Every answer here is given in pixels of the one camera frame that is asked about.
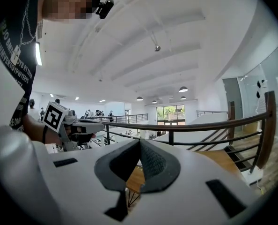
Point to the distant black balcony railing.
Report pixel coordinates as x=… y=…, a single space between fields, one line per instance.
x=129 y=118

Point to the black sticker on glass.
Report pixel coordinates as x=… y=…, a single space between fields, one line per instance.
x=258 y=94
x=258 y=84

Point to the person's left forearm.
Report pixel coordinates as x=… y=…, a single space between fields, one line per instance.
x=33 y=130

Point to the distant black stair railing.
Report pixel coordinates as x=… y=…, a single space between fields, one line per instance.
x=211 y=112

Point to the person's left hand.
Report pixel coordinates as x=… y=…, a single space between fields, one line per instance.
x=92 y=135

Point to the ceiling tube light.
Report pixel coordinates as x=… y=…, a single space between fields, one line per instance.
x=38 y=54

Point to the black railing with wooden handrail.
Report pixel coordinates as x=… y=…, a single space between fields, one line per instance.
x=199 y=126

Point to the glass partition wall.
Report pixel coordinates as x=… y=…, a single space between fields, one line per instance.
x=270 y=67

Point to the black head camera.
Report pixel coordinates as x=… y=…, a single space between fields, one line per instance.
x=106 y=7

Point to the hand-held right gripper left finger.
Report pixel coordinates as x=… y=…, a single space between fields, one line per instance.
x=82 y=191

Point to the white floor power box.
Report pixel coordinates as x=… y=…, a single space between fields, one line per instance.
x=252 y=177

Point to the large window with greenery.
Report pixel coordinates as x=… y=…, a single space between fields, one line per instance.
x=170 y=115

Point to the grey door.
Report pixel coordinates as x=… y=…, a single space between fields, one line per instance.
x=232 y=97

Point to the black wristband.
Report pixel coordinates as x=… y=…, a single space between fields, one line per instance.
x=44 y=136

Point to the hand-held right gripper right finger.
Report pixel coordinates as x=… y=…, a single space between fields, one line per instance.
x=176 y=203

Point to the ceiling mounted camera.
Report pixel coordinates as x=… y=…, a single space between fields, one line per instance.
x=157 y=47

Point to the person's head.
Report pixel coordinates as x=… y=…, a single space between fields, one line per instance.
x=66 y=3

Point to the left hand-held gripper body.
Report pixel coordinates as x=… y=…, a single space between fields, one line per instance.
x=53 y=116

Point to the person's black printed t-shirt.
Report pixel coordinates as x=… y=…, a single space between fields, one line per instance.
x=26 y=55

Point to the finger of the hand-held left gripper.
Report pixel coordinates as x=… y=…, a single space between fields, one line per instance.
x=94 y=126

